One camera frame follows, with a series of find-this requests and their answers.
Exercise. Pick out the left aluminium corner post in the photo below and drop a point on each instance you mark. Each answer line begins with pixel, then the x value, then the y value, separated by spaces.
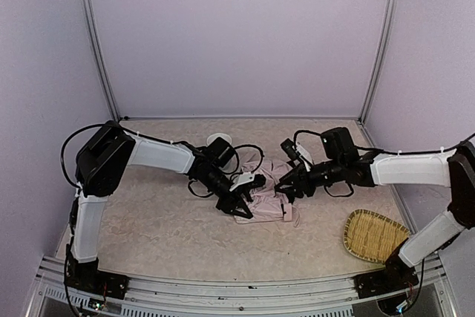
pixel 105 83

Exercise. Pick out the light blue ceramic mug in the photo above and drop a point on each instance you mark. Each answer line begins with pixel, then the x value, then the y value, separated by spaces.
pixel 219 135

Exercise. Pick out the woven bamboo tray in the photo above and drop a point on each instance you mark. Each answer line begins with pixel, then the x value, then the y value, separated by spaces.
pixel 371 236

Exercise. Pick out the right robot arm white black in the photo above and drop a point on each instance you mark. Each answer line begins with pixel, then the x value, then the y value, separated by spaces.
pixel 449 167

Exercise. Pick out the pink and black folding umbrella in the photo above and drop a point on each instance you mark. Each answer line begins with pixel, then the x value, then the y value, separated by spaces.
pixel 268 205

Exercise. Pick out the aluminium corner post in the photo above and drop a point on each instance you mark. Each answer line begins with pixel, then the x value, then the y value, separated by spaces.
pixel 105 83
pixel 381 50

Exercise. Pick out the aluminium front rail frame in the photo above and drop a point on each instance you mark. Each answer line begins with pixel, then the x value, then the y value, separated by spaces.
pixel 149 296

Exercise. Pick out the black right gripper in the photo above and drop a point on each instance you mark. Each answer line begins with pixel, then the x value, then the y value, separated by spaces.
pixel 297 181

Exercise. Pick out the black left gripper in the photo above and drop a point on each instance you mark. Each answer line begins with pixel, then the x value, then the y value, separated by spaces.
pixel 233 196

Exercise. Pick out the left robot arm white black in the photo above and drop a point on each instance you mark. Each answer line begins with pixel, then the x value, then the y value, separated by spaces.
pixel 101 163

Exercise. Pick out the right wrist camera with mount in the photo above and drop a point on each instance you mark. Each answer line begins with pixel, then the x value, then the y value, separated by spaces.
pixel 297 154

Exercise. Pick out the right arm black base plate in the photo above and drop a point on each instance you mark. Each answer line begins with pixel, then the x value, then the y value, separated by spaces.
pixel 379 282

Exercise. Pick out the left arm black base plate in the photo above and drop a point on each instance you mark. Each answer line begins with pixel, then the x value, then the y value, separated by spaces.
pixel 105 284

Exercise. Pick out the right aluminium corner post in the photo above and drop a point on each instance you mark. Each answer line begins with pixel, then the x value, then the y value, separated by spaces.
pixel 381 50

